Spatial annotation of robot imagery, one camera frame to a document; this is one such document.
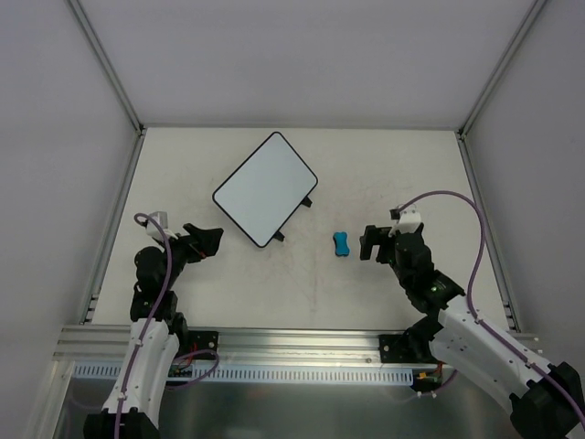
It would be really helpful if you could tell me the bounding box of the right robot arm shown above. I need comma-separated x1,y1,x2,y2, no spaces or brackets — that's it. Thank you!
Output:
359,225,584,438

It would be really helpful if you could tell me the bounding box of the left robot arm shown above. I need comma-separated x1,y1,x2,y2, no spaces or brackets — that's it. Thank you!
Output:
82,213,224,438

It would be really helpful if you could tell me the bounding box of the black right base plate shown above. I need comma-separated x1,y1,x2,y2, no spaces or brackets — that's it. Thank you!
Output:
378,332,437,364

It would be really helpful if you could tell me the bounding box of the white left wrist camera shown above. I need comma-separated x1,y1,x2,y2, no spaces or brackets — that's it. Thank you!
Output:
141,210,177,242

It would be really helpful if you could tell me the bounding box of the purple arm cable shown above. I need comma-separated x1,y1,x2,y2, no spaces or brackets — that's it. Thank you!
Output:
72,212,220,439
388,190,581,426

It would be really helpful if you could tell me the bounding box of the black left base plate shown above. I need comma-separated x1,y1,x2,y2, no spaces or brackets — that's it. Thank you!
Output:
185,329,219,364

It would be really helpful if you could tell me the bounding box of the aluminium mounting rail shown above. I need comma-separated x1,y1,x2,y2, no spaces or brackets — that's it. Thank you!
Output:
52,323,548,369

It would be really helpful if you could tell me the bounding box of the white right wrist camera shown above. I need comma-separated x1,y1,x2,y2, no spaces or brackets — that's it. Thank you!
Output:
388,206,422,236

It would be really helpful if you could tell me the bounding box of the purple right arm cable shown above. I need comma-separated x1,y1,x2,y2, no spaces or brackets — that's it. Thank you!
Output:
388,190,581,426

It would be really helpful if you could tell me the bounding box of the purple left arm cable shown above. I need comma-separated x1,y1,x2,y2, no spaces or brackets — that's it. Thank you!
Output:
72,212,220,439

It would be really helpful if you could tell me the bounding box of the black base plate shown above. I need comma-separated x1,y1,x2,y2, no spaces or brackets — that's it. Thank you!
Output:
378,332,437,364
185,329,219,364

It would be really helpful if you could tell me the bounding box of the white slotted cable duct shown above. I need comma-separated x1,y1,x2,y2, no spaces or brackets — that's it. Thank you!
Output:
72,363,416,386

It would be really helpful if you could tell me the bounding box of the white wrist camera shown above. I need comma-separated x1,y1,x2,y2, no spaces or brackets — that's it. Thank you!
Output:
141,210,177,242
388,206,422,236

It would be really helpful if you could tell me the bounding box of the blue whiteboard eraser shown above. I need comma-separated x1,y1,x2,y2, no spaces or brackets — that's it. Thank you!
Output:
333,231,350,257

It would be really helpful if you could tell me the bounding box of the white whiteboard black frame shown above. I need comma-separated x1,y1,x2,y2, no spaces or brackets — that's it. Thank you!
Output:
212,132,318,248

